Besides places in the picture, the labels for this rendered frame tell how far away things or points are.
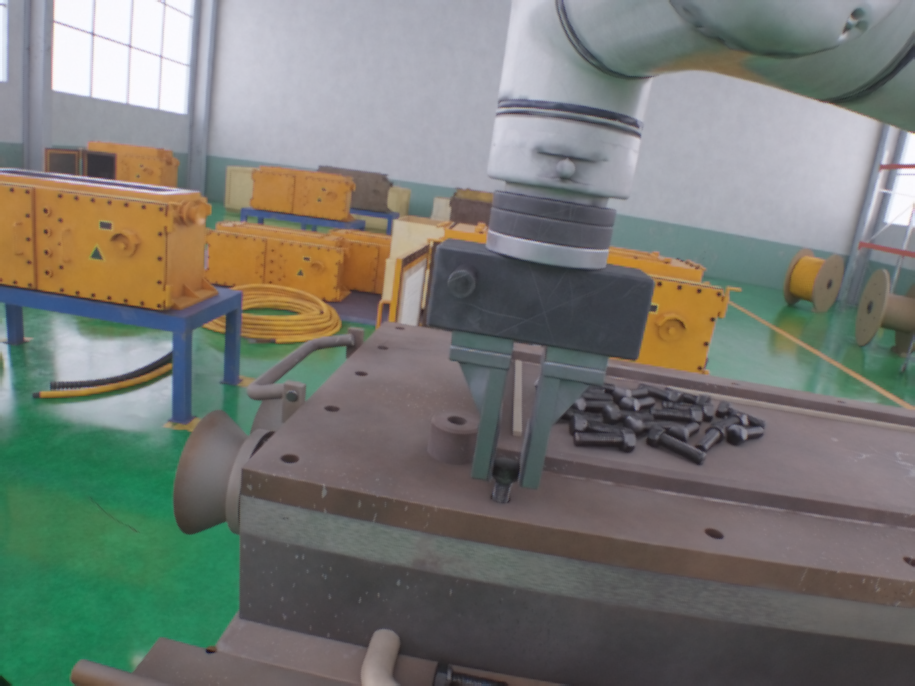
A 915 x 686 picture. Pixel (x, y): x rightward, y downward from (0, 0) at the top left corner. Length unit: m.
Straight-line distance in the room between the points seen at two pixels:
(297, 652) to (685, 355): 2.88
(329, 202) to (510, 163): 8.92
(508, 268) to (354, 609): 0.27
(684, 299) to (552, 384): 2.77
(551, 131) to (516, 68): 0.04
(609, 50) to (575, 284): 0.13
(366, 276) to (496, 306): 6.81
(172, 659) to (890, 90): 0.53
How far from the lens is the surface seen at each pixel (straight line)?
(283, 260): 6.62
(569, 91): 0.34
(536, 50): 0.35
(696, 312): 3.17
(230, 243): 6.82
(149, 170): 10.53
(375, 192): 11.78
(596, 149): 0.34
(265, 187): 9.57
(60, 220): 3.78
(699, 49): 0.26
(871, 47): 0.29
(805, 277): 14.03
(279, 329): 5.26
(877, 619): 0.52
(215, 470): 0.59
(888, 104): 0.33
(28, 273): 3.99
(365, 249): 7.11
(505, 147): 0.35
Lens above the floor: 1.57
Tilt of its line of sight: 16 degrees down
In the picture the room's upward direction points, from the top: 9 degrees clockwise
